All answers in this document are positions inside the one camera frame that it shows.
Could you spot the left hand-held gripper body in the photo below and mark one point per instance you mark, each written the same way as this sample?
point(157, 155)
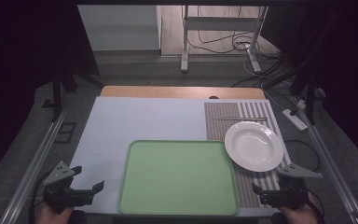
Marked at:
point(60, 194)

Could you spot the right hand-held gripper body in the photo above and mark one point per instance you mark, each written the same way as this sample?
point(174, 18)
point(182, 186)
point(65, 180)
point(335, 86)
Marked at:
point(287, 197)

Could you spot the person's right hand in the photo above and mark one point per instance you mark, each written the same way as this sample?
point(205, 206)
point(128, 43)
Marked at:
point(301, 216)

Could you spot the person's left hand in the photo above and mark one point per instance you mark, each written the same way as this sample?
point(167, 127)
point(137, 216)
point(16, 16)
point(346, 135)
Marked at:
point(48, 216)

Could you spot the white round plate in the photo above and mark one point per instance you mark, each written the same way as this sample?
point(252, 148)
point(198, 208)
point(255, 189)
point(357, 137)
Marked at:
point(253, 146)

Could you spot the white power strip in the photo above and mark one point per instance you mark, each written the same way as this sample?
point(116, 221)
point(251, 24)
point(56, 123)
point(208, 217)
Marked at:
point(294, 119)

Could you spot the grey striped placemat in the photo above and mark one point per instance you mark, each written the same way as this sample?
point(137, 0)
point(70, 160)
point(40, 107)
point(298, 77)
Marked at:
point(220, 127)

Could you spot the white table sheet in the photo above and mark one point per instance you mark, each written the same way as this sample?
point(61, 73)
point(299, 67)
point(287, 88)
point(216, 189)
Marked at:
point(136, 121)

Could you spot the black stand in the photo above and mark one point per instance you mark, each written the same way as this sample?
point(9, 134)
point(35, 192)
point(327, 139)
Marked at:
point(56, 96)
point(310, 93)

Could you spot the white plug adapter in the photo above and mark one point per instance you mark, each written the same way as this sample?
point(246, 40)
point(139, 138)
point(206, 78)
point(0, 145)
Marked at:
point(301, 104)

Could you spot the green plastic tray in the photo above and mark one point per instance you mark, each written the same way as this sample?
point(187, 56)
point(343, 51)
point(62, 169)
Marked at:
point(177, 177)

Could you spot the white metal stand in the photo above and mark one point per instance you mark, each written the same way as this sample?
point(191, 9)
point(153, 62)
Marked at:
point(220, 23)

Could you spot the aluminium rail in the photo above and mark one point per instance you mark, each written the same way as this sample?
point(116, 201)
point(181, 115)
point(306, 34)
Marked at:
point(332, 168)
point(34, 168)

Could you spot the black rectangular floor frame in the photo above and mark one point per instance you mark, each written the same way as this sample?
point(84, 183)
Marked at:
point(57, 137)

